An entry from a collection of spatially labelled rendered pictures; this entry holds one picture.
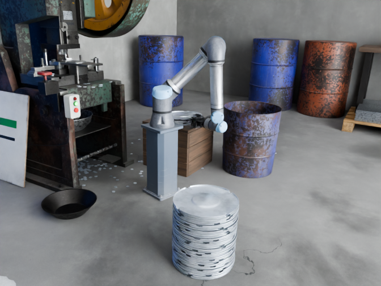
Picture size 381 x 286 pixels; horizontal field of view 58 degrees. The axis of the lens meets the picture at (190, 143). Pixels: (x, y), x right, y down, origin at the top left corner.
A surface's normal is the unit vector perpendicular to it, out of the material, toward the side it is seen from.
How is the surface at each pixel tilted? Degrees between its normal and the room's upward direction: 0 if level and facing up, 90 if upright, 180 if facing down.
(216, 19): 90
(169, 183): 90
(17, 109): 78
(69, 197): 49
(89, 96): 90
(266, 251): 0
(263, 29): 90
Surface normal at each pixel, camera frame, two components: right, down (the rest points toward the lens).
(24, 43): 0.87, 0.18
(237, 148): -0.54, 0.30
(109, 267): 0.03, -0.94
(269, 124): 0.40, 0.35
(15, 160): -0.46, 0.07
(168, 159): 0.70, 0.26
